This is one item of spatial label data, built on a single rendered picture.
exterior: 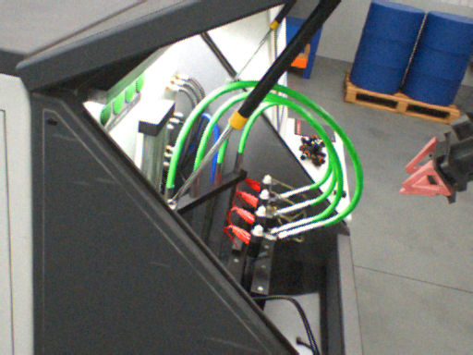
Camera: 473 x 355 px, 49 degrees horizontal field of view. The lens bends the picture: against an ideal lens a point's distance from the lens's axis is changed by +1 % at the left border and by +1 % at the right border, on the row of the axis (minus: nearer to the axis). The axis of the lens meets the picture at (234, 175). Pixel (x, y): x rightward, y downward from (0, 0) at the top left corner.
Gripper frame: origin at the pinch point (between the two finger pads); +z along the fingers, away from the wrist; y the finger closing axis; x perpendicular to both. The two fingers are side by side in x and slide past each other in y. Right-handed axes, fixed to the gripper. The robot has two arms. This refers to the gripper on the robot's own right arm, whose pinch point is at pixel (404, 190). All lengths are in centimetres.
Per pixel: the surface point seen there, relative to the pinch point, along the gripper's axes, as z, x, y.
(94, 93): 16, 52, 47
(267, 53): 17.3, -13.1, 41.2
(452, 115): 51, -466, -107
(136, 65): 17, 38, 49
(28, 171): 25, 61, 43
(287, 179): 29.3, -12.1, 9.9
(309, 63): 167, -488, 15
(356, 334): 17.4, 20.0, -18.7
